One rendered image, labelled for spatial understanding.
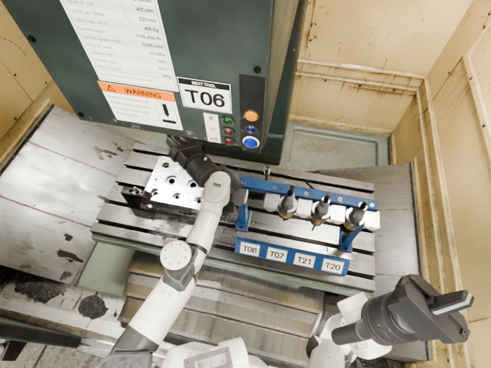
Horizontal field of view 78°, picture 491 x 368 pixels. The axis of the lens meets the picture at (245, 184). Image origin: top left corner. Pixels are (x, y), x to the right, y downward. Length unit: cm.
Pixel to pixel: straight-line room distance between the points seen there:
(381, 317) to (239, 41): 53
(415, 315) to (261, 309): 87
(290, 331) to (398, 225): 68
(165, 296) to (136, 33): 57
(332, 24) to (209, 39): 119
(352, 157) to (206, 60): 158
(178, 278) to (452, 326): 56
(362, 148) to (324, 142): 24
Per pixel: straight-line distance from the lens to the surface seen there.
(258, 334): 139
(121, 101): 70
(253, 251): 124
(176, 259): 80
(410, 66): 182
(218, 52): 52
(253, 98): 56
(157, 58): 57
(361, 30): 167
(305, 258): 124
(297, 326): 141
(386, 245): 152
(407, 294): 58
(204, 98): 59
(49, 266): 175
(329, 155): 198
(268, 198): 102
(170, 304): 80
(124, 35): 58
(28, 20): 68
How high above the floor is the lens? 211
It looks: 58 degrees down
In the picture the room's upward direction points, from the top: straight up
